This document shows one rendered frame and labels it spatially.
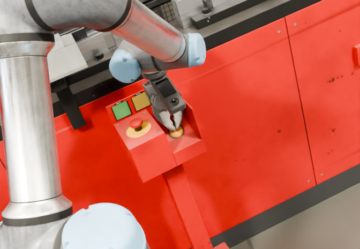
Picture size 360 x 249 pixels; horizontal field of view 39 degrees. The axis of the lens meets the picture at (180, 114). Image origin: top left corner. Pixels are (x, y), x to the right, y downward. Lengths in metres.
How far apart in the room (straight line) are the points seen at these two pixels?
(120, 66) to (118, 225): 0.47
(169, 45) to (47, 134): 0.32
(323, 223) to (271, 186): 0.26
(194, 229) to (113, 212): 0.84
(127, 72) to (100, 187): 0.61
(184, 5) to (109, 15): 0.81
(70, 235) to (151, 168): 0.61
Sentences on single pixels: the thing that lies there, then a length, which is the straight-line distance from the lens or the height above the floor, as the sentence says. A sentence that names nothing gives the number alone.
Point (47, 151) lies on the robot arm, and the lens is 0.86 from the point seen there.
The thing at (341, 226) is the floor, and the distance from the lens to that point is 2.04.
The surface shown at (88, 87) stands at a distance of 1.50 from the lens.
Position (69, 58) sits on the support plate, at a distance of 1.40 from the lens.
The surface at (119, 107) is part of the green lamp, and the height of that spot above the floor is 0.82.
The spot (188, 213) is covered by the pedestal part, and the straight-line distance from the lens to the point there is 1.59.
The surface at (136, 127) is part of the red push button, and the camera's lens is 1.37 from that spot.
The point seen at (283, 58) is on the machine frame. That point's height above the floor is 0.69.
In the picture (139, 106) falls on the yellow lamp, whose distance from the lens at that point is 1.46.
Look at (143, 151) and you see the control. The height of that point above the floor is 0.76.
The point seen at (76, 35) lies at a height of 0.99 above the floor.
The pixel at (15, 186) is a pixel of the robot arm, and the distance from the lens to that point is 0.87.
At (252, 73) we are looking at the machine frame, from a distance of 1.67.
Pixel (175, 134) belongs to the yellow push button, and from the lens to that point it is 1.44.
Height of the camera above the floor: 1.51
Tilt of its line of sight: 32 degrees down
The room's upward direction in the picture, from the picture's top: 19 degrees counter-clockwise
